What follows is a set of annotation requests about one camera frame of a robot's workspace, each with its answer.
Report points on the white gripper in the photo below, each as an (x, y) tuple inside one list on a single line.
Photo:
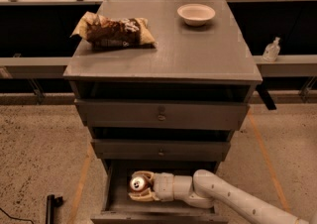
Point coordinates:
[(163, 185)]

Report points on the red coke can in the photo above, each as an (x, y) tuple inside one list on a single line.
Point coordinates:
[(139, 183)]

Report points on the brown chip bag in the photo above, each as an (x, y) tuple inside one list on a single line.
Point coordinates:
[(103, 32)]

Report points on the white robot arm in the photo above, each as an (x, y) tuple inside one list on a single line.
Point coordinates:
[(201, 189)]

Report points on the grey open bottom drawer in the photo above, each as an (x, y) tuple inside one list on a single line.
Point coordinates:
[(119, 208)]

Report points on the grey middle drawer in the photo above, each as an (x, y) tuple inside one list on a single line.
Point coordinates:
[(111, 149)]

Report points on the grey wooden drawer cabinet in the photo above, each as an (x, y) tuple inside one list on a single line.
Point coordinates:
[(211, 63)]

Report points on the grey top drawer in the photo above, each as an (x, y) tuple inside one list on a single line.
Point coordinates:
[(162, 115)]

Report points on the white paper bowl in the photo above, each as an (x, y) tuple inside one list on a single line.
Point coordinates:
[(196, 15)]

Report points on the clear sanitizer pump bottle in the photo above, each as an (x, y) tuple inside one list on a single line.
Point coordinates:
[(272, 50)]

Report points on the grey metal railing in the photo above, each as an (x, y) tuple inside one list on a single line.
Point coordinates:
[(39, 62)]

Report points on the black floor stand post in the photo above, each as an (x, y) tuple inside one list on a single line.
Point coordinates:
[(52, 203)]

